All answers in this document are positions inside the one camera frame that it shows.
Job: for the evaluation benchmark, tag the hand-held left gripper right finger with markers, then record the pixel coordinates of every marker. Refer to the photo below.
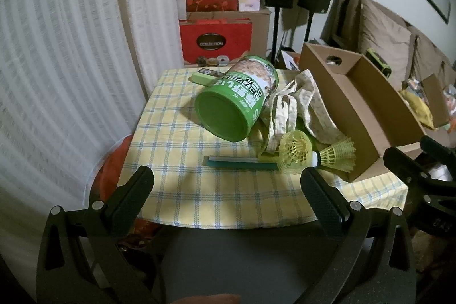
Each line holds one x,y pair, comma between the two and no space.
320,197

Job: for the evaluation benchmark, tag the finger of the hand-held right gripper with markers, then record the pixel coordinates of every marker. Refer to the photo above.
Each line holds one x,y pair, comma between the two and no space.
436,149
402,161

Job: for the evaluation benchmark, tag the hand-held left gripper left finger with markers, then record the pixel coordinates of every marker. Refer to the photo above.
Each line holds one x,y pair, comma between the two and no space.
133,195

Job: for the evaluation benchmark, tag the yellow plastic shuttlecock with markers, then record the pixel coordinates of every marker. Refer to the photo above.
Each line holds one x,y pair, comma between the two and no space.
294,151
338,156

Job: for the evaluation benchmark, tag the light green card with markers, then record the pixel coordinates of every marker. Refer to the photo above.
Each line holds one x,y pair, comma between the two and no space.
269,158

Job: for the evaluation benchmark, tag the dark green notebook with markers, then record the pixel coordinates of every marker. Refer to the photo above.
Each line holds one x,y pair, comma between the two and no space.
235,163

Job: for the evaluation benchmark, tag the floral cloth bag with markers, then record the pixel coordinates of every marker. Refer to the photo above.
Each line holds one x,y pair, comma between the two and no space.
313,101

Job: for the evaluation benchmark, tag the long cardboard box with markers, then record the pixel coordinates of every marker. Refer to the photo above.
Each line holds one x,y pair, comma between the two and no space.
331,83

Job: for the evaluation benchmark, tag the green cylindrical can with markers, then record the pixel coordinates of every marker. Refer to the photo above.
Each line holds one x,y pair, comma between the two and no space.
228,111

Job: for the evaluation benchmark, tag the green transparent calendar box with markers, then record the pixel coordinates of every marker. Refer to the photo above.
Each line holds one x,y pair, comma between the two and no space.
201,78

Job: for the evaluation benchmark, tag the person's left hand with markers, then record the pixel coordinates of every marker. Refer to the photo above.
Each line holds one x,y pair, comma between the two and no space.
206,295

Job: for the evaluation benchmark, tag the yellow bag on sofa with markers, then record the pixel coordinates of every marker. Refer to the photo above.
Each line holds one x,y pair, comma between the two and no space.
418,108

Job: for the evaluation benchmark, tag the small cardboard box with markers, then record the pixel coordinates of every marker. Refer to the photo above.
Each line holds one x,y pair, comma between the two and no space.
436,97

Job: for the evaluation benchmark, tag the yellow checkered tablecloth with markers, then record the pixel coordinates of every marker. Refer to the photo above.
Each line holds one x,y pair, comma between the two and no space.
171,133

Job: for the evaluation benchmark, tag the green black device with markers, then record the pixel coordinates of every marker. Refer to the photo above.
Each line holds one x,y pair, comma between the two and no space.
379,61

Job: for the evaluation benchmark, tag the large beige cushion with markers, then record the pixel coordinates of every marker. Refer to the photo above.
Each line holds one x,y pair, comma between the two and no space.
384,37

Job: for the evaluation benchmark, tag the white sheer curtain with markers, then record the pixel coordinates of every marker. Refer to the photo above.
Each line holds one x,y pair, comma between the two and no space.
53,58

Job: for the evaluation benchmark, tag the brown sofa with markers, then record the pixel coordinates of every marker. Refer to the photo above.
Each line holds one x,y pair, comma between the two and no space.
343,8

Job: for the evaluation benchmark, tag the black speaker stand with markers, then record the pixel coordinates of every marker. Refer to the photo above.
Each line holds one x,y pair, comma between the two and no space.
276,33
309,26

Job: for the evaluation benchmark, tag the large cardboard box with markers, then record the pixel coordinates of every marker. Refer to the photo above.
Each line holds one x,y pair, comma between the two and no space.
260,29

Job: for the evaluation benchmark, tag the cream thick curtain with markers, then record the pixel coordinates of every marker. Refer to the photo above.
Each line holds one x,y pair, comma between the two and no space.
153,5

